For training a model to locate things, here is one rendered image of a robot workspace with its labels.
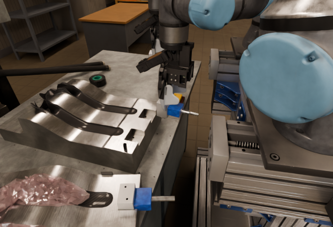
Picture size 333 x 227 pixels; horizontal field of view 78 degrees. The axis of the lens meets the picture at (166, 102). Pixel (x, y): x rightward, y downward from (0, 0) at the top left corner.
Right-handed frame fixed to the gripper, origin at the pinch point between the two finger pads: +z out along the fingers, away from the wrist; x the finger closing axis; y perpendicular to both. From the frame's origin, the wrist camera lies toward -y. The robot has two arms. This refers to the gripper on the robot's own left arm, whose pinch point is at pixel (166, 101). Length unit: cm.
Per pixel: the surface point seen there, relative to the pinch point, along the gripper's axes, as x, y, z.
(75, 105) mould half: -8.8, -30.4, 3.9
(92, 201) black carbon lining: -32.0, -5.9, 10.1
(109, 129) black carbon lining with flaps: -11.8, -14.9, 6.8
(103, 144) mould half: -18.3, -12.2, 6.4
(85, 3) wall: 312, -307, 34
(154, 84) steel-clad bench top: 32.8, -20.1, 14.9
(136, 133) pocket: -9.3, -6.7, 8.0
